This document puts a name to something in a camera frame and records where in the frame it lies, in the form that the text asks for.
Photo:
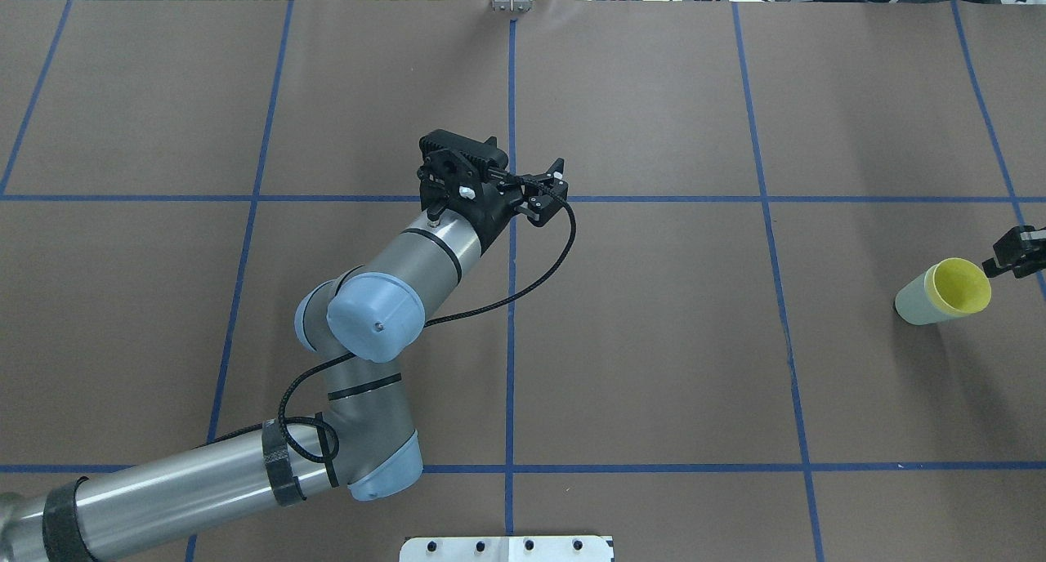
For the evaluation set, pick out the yellow plastic cup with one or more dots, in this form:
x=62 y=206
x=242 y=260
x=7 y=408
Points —
x=958 y=288

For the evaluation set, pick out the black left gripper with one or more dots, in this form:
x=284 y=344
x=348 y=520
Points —
x=495 y=216

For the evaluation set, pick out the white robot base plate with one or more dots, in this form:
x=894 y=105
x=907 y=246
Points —
x=509 y=548

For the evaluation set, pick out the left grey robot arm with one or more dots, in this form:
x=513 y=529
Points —
x=94 y=307

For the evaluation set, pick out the green plastic cup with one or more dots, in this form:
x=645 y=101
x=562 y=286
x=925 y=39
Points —
x=918 y=302

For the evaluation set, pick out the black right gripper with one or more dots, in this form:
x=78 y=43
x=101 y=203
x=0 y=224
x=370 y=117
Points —
x=1016 y=252

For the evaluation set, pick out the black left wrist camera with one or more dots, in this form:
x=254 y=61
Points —
x=455 y=160

